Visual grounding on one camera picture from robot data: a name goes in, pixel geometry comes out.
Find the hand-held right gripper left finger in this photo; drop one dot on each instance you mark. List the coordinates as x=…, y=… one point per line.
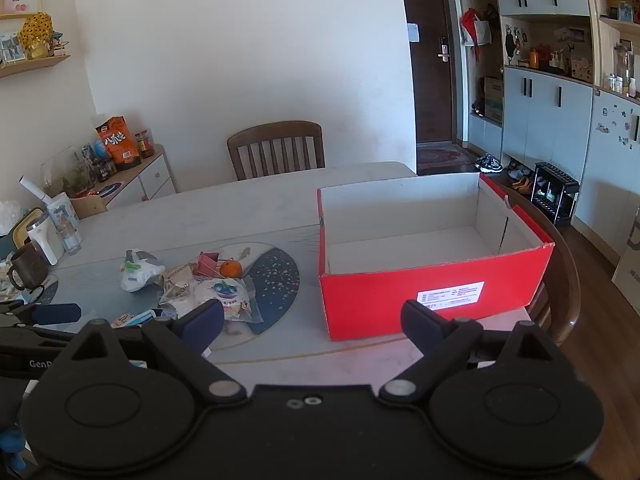
x=202, y=322

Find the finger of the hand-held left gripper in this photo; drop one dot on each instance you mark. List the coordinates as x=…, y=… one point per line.
x=17, y=308
x=55, y=313

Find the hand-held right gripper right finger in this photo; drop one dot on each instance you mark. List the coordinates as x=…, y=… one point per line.
x=422, y=325

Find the white blueberry snack packet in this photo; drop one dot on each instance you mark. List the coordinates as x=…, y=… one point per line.
x=225, y=292

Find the red cardboard box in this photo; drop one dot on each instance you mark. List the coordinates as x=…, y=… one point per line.
x=375, y=305

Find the blue white food packet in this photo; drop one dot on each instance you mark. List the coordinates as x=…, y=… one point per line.
x=145, y=317

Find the pink binder clip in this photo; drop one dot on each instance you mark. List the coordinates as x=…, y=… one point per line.
x=206, y=264

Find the orange tangerine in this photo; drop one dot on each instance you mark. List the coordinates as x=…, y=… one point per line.
x=230, y=269

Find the white green plastic packet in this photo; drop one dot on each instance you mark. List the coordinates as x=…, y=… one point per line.
x=137, y=272

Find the brown mug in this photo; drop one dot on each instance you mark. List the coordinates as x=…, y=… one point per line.
x=30, y=265

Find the glass tumbler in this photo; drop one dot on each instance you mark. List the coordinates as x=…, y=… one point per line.
x=70, y=242

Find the white thermos jug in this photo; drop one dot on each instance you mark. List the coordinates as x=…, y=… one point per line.
x=45, y=240

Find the round blue placemat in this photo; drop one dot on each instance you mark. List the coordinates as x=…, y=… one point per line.
x=280, y=280

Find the printed white cup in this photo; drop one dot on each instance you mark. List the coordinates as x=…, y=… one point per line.
x=64, y=212

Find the white paper roll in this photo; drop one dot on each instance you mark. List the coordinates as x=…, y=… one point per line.
x=34, y=189

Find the glass terrarium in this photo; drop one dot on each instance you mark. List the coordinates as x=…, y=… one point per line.
x=65, y=175

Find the round-backed wooden chair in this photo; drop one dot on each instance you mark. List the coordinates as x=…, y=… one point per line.
x=565, y=280

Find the white sideboard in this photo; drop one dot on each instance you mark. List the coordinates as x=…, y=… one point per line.
x=150, y=180

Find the patterned red doormat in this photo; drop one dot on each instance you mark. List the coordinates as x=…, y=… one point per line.
x=445, y=157

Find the orange slippers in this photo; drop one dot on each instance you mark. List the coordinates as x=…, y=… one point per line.
x=522, y=186

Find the black white sneakers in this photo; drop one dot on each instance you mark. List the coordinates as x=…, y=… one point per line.
x=488, y=163

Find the grey shoes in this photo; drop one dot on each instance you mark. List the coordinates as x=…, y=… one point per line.
x=519, y=171

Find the orange snack bag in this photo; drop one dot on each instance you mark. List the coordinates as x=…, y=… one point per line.
x=120, y=142

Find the red sauce jar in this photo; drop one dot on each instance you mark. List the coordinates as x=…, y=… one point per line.
x=145, y=145

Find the black shoe rack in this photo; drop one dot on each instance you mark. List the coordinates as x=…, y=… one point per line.
x=555, y=192

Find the slatted wooden chair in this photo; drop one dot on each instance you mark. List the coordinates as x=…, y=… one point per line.
x=275, y=132

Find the large flat cardboard box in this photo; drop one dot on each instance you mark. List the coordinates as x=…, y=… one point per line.
x=629, y=265

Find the brown entrance door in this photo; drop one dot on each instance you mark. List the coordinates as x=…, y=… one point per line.
x=430, y=100

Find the cardboard box with green print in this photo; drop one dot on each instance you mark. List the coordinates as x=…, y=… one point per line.
x=494, y=100

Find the golden tree ornament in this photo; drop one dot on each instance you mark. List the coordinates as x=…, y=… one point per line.
x=36, y=35

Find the orange bottle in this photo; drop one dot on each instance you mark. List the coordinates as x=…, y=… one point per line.
x=534, y=59

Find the hanging red white bags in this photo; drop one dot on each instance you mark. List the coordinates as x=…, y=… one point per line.
x=477, y=30

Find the wooden wall shelf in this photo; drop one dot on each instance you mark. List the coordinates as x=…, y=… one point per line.
x=35, y=66

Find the grey wall cabinet unit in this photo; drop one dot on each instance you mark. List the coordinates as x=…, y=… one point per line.
x=540, y=110

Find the small photo frame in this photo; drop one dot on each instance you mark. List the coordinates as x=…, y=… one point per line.
x=11, y=47

